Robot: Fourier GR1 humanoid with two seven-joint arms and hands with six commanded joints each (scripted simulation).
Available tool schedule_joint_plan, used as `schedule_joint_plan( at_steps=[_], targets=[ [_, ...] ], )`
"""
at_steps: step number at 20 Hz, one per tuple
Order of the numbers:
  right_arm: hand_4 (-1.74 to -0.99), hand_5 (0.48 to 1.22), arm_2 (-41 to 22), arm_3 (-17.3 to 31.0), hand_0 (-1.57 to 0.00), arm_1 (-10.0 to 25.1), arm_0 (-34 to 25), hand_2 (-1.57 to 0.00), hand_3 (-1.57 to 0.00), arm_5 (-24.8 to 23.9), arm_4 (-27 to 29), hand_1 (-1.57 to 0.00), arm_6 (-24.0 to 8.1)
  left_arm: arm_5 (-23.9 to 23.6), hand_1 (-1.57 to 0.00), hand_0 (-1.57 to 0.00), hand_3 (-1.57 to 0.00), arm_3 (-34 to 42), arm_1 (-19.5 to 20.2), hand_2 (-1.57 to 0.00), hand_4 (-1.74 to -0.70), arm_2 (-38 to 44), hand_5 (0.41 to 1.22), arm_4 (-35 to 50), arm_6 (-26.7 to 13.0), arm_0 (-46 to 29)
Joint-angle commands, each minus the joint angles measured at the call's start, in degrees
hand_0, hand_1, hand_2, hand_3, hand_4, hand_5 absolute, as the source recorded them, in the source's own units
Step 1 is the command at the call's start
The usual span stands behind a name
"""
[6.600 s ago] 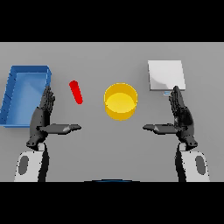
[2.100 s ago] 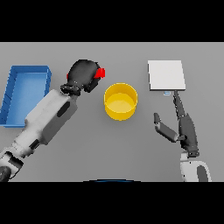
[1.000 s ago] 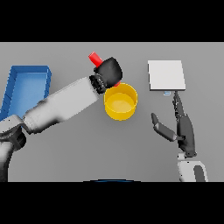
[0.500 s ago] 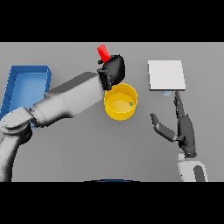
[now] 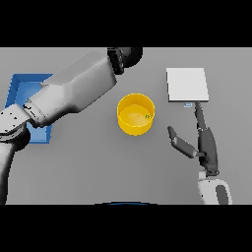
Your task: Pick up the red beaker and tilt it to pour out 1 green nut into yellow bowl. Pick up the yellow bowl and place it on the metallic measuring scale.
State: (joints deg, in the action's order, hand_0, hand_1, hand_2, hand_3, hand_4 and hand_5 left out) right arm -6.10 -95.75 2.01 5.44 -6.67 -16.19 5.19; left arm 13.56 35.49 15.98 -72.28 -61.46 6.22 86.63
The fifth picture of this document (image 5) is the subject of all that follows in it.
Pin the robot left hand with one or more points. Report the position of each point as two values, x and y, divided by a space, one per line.
126 57

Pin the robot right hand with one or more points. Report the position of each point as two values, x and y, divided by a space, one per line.
207 147

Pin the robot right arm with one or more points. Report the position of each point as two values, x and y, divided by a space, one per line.
210 192

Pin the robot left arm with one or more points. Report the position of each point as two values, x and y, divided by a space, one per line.
72 87

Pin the yellow bowl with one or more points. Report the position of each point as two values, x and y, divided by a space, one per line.
136 114

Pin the green nut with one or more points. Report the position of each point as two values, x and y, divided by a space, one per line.
147 116

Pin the pale square measuring scale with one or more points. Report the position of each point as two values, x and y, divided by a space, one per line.
187 84

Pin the blue tray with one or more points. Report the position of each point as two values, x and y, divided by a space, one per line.
23 86

